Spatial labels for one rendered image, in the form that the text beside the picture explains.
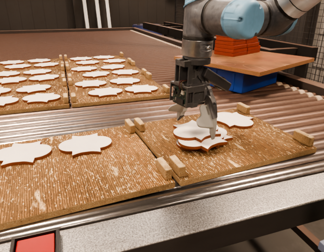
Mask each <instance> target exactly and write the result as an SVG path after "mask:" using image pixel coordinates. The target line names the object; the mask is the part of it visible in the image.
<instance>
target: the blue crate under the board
mask: <svg viewBox="0 0 324 252"><path fill-rule="evenodd" d="M204 67H206V68H209V69H210V70H212V71H213V72H215V73H216V74H218V75H219V76H221V77H224V78H226V80H227V81H228V82H230V83H231V87H230V89H229V91H232V92H236V93H240V94H242V93H245V92H248V91H252V90H255V89H258V88H261V87H264V86H267V85H270V84H273V83H276V79H277V72H274V73H270V74H267V75H263V76H254V75H249V74H244V73H239V72H234V71H229V70H224V69H219V68H214V67H209V66H204Z"/></svg>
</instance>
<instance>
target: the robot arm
mask: <svg viewBox="0 0 324 252"><path fill-rule="evenodd" d="M320 1H322V0H266V1H263V0H185V5H184V21H183V38H182V49H181V54H182V55H183V56H182V58H177V59H176V60H175V79H174V80H172V81H170V98H169V100H170V101H171V100H173V102H174V103H176V104H174V105H172V106H170V107H169V109H168V110H169V111H170V112H177V120H180V119H181V118H182V117H184V114H185V112H186V111H187V108H195V107H198V105H200V107H199V110H200V117H199V118H198V119H197V120H196V123H197V125H198V127H200V128H207V129H209V133H210V136H211V139H212V140H213V139H215V134H216V127H217V117H218V116H217V103H216V99H215V97H214V95H213V92H212V88H211V86H210V84H212V85H213V86H214V87H215V88H216V89H217V90H224V91H229V89H230V87H231V83H230V82H228V81H227V80H226V78H224V77H222V76H219V75H218V74H216V73H215V72H213V71H212V70H210V69H209V68H207V67H204V65H209V64H210V63H211V58H210V57H211V56H212V50H213V40H214V35H217V36H223V37H229V38H232V39H236V40H242V39H244V40H248V39H251V38H253V37H258V36H268V37H277V36H281V35H285V34H287V33H289V32H290V31H292V30H293V28H294V26H295V24H296V23H297V19H298V18H299V17H301V16H302V15H303V14H305V13H306V12H307V11H308V10H310V9H311V8H312V7H314V6H315V5H316V4H318V3H319V2H320ZM172 87H173V95H172V96H171V93H172Z"/></svg>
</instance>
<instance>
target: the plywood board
mask: <svg viewBox="0 0 324 252"><path fill-rule="evenodd" d="M182 56H183V55H178V56H175V57H174V60H176V59H181V58H182ZM210 58H211V63H210V64H209V65H205V66H207V67H212V68H217V69H222V70H227V71H232V72H237V73H242V74H248V75H253V76H258V77H260V76H264V75H267V74H271V73H275V72H278V71H282V70H285V69H289V68H293V67H296V66H300V65H303V64H307V63H310V62H313V61H314V58H312V57H304V56H297V55H289V54H281V53H274V52H266V51H260V52H256V53H250V54H245V55H239V56H234V57H231V56H225V55H219V54H214V50H213V51H212V56H211V57H210Z"/></svg>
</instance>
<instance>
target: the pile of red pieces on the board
mask: <svg viewBox="0 0 324 252"><path fill-rule="evenodd" d="M260 47H261V46H260V45H259V42H258V39H257V36H254V37H253V38H251V39H233V38H230V37H225V36H219V35H216V40H215V48H214V54H216V55H223V56H229V57H236V56H241V55H246V54H252V53H257V52H260Z"/></svg>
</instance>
